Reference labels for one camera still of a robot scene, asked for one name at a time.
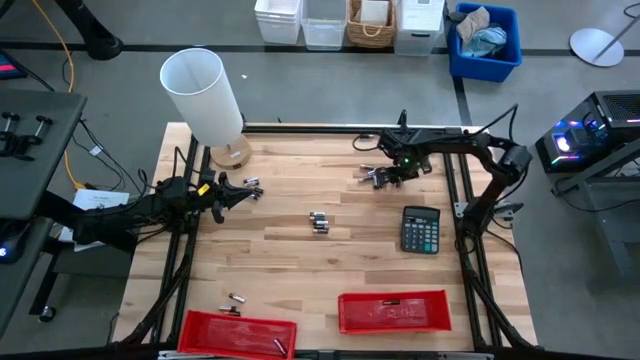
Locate silver mounting plate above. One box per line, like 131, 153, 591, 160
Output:
453, 199, 525, 222

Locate dark grey desk calculator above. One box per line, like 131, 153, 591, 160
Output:
399, 205, 442, 256

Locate black stand leg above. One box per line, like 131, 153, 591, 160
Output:
52, 0, 125, 62

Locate black table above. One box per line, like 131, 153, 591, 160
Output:
0, 214, 56, 341

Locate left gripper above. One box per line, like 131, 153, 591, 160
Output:
197, 172, 255, 224

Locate black cable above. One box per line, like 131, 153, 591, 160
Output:
352, 133, 381, 153
469, 103, 520, 146

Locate black desk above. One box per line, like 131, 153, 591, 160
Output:
0, 89, 90, 221

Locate white shade wooden base lamp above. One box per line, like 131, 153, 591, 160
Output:
158, 47, 254, 170

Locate white card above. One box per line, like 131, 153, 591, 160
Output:
359, 0, 391, 26

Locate light blue cloth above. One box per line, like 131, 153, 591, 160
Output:
461, 25, 508, 59

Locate black computer tower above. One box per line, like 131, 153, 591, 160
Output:
534, 89, 640, 175

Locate yellow cable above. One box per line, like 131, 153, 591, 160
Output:
30, 0, 89, 192

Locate white plastic box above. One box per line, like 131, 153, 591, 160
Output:
393, 0, 447, 57

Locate white paper booklet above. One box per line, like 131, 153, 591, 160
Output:
58, 188, 131, 252

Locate white storage bin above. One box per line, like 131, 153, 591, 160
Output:
253, 0, 303, 46

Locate black device with indicator light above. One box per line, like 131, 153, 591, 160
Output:
0, 219, 26, 266

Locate wicker basket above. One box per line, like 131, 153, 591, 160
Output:
346, 0, 398, 50

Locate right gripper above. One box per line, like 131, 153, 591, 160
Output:
372, 148, 432, 190

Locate clear plastic bin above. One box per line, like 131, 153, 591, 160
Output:
300, 0, 348, 52

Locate blue plastic bin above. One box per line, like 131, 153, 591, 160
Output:
446, 1, 524, 84

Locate round metal stand base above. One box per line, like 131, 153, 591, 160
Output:
568, 3, 640, 69

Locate beige cloth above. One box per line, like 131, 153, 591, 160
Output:
455, 5, 492, 45

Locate red plastic bin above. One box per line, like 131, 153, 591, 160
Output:
177, 309, 299, 359
337, 289, 453, 335

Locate grey metal stand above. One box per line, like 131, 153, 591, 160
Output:
549, 137, 640, 291

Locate dark monitor screen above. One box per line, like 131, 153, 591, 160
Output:
0, 48, 29, 81

